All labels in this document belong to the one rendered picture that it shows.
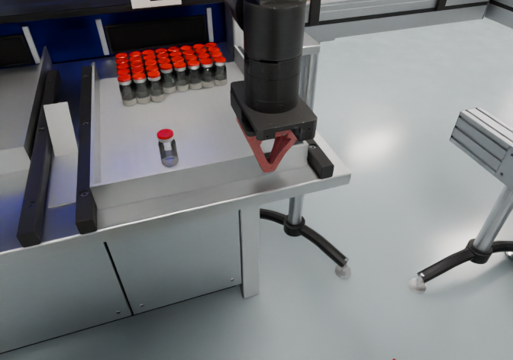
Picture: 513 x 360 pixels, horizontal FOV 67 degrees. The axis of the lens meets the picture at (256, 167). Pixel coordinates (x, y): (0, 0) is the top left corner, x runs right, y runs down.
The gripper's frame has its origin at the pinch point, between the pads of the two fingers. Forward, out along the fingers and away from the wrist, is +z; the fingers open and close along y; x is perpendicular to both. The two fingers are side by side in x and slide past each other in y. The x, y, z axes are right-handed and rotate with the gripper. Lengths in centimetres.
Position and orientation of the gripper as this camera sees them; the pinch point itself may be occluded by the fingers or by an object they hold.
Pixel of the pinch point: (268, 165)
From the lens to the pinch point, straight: 46.9
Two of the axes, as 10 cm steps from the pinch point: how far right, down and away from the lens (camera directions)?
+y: -3.1, -6.1, 7.3
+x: -9.5, 1.9, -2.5
